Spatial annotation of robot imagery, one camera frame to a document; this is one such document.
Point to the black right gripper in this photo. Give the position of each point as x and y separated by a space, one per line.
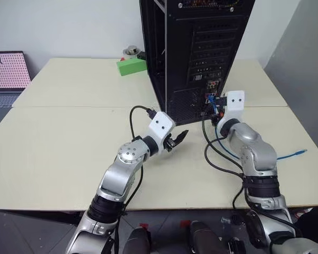
220 101

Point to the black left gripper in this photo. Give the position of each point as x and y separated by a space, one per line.
170 143

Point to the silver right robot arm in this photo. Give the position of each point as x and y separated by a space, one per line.
257 156

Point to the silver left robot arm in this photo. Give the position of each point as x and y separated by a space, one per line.
116 180

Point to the black computer tower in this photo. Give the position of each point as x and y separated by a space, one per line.
180 53

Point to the red tape piece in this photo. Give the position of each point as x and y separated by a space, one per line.
185 223
144 225

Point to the small black block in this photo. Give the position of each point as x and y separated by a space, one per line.
141 55

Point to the green box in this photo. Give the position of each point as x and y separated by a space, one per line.
131 67

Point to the silver round tape roll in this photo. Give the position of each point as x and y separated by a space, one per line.
131 50

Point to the grey partition panel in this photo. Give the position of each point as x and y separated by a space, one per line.
302 66

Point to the dark rounded shape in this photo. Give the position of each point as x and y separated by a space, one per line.
205 238
136 242

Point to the small black rounded shape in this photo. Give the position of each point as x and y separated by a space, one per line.
236 246

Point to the laptop with pink screen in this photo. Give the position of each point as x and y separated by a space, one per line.
5 68

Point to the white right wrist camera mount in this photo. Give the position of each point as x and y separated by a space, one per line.
235 105

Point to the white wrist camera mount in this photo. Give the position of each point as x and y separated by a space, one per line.
160 124
235 105

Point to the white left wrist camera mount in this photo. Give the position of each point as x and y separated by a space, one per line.
160 124

